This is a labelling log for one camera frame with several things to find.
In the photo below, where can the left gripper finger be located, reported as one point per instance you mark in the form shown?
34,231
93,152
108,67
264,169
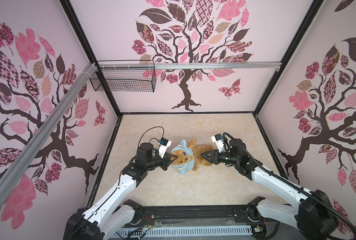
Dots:
170,157
166,164

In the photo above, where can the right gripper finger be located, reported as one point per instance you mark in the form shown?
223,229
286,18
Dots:
210,154
212,160

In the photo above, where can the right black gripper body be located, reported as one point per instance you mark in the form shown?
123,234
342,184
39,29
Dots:
225,157

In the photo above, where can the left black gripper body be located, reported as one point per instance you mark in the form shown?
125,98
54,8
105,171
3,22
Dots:
156,162

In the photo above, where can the brown plush teddy bear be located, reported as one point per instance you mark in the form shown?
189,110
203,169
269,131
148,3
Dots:
198,150

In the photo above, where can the light blue bear hoodie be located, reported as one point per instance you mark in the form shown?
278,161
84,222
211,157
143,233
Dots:
186,158

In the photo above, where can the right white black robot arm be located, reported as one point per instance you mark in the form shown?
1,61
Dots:
305,210

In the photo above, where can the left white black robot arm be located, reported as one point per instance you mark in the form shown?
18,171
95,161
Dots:
103,219

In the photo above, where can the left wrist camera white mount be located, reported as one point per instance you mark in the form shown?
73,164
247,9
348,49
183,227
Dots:
164,145

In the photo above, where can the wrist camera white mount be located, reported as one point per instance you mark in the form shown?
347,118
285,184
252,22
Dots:
219,141
164,145

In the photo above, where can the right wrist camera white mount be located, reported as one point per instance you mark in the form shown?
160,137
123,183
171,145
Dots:
219,141

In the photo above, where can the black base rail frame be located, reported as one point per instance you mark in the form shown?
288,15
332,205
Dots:
198,216

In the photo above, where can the white slotted cable duct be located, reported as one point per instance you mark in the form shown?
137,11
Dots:
180,232

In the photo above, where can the black wire basket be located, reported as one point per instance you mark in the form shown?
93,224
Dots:
125,76

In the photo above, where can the aluminium rail back wall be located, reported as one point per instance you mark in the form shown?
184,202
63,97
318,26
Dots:
189,66

